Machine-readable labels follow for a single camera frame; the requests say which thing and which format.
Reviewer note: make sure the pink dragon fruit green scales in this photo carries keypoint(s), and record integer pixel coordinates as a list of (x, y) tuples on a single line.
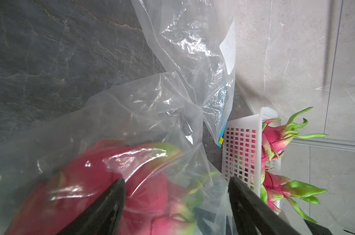
[(276, 139)]

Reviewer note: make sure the clear zip-top bag blue seal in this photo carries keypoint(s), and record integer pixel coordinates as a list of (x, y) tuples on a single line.
[(196, 39)]

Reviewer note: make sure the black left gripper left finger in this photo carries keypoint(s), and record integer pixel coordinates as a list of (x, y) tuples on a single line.
[(103, 216)]

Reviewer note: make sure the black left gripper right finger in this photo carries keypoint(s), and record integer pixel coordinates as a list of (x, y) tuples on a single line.
[(252, 216)]

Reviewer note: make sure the white perforated plastic basket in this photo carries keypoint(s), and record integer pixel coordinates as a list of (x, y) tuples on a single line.
[(242, 148)]

